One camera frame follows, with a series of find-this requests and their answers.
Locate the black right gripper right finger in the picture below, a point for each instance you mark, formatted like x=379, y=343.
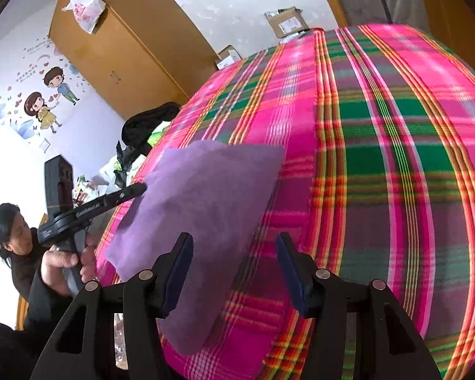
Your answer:
x=388, y=346

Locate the operator left black sleeve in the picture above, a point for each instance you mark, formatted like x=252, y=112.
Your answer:
x=20, y=349

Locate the wooden wardrobe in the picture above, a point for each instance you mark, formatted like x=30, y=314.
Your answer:
x=142, y=54

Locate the pink green plaid bedsheet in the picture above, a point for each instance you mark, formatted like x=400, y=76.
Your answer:
x=378, y=125

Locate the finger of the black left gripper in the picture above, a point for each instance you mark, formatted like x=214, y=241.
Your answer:
x=105, y=203

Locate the small white cardboard box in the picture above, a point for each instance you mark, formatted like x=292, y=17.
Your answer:
x=227, y=56

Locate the operator left hand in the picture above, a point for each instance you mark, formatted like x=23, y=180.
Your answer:
x=54, y=261

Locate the white plastic bag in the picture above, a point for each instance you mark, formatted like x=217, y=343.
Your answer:
x=86, y=13

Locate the purple fleece garment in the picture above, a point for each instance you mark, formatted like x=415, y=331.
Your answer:
x=218, y=194

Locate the cardboard box with label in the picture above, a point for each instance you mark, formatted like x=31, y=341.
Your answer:
x=286, y=22

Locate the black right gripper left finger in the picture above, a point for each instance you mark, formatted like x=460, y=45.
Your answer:
x=111, y=332

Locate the cartoon couple wall sticker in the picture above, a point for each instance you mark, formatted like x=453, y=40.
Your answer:
x=41, y=108

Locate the woman in floral top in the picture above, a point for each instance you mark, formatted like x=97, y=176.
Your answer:
x=19, y=248

